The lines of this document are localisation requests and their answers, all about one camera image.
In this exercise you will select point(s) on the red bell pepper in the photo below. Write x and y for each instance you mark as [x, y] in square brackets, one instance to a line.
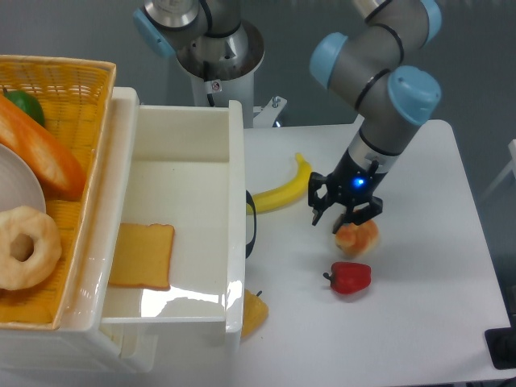
[347, 278]

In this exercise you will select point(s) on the beige bagel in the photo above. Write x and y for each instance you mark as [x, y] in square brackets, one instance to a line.
[43, 231]

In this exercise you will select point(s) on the yellow woven basket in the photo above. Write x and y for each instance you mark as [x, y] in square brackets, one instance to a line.
[75, 95]

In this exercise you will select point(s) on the orange baguette bread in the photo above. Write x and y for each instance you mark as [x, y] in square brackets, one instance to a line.
[56, 168]

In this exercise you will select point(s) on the white drawer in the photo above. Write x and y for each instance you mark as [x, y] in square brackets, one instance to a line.
[187, 170]

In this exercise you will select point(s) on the white table bracket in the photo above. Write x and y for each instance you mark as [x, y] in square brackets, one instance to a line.
[269, 115]

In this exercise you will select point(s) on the black device at edge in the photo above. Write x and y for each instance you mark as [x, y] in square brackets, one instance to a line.
[501, 345]

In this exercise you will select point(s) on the knotted bread roll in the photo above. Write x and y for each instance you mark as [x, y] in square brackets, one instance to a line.
[355, 240]

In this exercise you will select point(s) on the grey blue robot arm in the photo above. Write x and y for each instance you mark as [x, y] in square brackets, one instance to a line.
[367, 71]

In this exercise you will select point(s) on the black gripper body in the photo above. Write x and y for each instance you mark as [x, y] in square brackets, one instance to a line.
[351, 185]

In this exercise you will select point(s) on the green pepper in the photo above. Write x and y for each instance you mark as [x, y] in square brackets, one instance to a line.
[27, 103]

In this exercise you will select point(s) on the white plate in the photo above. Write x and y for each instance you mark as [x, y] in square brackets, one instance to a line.
[19, 185]

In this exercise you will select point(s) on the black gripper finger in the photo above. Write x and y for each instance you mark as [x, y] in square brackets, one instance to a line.
[359, 214]
[317, 202]

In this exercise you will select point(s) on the yellow bell pepper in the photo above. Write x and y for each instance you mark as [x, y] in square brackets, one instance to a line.
[255, 312]

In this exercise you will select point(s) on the yellow banana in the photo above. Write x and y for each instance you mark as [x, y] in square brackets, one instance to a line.
[288, 193]

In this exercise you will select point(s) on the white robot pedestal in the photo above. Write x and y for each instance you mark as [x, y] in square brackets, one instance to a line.
[222, 69]

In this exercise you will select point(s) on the toast bread slice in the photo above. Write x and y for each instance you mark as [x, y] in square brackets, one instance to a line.
[142, 256]

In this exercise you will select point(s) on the white drawer cabinet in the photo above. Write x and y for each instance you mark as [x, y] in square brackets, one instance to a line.
[82, 342]

